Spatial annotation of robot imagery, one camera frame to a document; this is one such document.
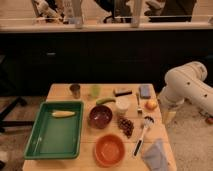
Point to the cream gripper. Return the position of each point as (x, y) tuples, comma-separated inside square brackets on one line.
[(168, 113)]

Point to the wooden felt eraser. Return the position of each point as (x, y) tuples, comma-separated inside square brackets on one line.
[(121, 92)]

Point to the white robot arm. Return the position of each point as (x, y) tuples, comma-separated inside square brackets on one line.
[(185, 82)]

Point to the peach fruit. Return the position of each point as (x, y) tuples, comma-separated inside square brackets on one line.
[(151, 104)]

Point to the silver fork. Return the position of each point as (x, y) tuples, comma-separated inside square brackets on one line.
[(139, 109)]

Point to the brown grape bunch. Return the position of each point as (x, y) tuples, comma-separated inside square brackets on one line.
[(126, 126)]

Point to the grey folded cloth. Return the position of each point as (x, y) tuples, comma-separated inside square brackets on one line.
[(155, 157)]

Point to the white cup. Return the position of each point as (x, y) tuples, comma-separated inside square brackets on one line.
[(122, 105)]

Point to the maroon bowl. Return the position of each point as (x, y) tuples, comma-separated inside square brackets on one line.
[(100, 116)]

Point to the orange bowl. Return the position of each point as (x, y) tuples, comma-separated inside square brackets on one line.
[(109, 150)]

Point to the green cucumber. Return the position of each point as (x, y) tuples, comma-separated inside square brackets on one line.
[(105, 100)]

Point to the green plastic cup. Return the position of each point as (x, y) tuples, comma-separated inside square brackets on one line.
[(94, 91)]

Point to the dark metal cup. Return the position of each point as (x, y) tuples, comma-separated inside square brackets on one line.
[(75, 90)]

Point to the yellow corn cob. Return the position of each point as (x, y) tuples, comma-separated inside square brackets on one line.
[(62, 114)]

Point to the green plastic tray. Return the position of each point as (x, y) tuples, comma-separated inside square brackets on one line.
[(55, 138)]

